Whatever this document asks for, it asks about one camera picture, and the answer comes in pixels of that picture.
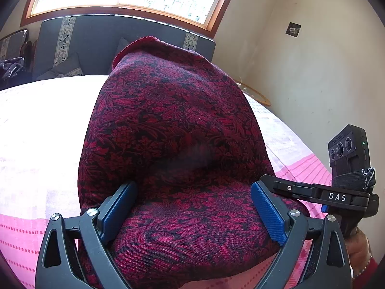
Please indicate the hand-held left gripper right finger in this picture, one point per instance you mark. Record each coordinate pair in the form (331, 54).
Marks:
(269, 213)

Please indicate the black bag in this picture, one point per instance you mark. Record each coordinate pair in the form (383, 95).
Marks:
(12, 69)

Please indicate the patterned grey cushion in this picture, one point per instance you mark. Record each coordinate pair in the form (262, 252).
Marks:
(68, 66)

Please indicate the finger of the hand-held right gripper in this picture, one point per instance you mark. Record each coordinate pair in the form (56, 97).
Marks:
(288, 188)

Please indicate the checked white pink bedsheet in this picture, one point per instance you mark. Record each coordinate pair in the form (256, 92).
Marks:
(45, 126)

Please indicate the wall switch plate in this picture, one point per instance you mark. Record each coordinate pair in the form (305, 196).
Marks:
(292, 30)

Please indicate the dark grey cushion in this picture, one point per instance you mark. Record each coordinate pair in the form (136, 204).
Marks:
(121, 48)

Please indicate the person's right hand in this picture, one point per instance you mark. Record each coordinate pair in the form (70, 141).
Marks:
(359, 251)

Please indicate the person's right forearm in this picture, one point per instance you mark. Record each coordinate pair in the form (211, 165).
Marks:
(369, 277)

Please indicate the grey sofa with patterned trim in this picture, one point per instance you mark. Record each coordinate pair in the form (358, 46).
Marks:
(90, 36)

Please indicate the red floral knit garment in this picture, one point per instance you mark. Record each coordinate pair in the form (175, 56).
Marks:
(180, 111)

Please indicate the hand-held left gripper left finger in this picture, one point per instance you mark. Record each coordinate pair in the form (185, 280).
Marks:
(118, 207)

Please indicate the wooden armchair with grey cushion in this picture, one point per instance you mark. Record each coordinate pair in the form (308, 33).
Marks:
(16, 43)

